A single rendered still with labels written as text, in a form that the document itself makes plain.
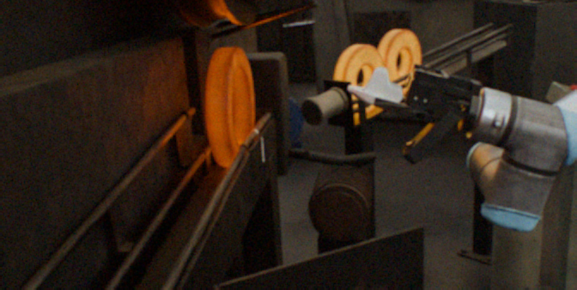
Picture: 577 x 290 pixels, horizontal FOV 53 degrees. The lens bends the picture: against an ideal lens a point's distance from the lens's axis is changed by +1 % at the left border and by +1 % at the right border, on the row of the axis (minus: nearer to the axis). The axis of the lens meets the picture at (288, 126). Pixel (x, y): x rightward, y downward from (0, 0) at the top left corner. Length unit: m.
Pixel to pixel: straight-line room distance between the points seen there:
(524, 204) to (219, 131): 0.52
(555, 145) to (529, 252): 0.68
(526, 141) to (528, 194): 0.09
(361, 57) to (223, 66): 0.52
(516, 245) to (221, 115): 1.02
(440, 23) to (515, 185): 2.51
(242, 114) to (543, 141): 0.49
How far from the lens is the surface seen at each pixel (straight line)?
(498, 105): 0.98
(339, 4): 3.57
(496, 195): 1.04
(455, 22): 3.46
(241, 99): 0.96
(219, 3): 0.74
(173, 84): 0.83
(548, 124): 1.00
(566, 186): 1.70
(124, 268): 0.62
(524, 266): 1.66
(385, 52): 1.37
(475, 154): 1.18
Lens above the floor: 0.95
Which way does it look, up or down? 15 degrees down
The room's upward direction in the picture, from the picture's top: 3 degrees counter-clockwise
